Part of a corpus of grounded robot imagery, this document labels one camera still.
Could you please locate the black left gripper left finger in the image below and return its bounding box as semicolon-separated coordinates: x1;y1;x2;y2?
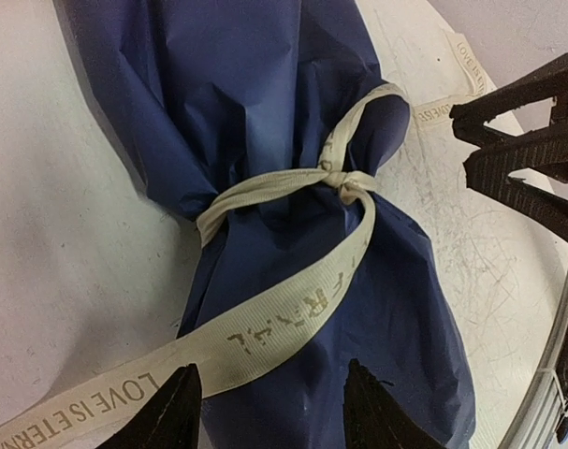
106;364;202;449

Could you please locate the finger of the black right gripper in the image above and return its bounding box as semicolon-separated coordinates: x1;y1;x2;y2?
449;52;568;145
462;122;568;246

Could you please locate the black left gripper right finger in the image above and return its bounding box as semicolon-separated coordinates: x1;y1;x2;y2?
342;358;443;449

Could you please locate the cream printed ribbon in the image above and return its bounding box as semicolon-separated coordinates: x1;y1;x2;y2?
0;30;500;449

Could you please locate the blue wrapping paper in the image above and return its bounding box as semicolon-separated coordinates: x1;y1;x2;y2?
57;1;475;448

